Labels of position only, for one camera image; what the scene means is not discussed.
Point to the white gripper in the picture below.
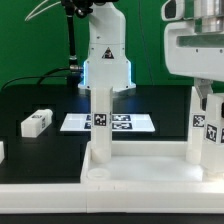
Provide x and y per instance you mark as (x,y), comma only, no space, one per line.
(203,63)

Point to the marker tag base plate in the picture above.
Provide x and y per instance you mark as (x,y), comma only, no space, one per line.
(120,123)

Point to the white front obstacle bar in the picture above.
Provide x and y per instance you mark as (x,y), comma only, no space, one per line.
(122,198)

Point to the white left obstacle block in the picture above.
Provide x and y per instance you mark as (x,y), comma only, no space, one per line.
(2,154)

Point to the white desk top tray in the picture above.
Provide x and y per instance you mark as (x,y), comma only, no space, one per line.
(146,161)

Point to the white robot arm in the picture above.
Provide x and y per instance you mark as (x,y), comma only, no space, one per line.
(107,62)

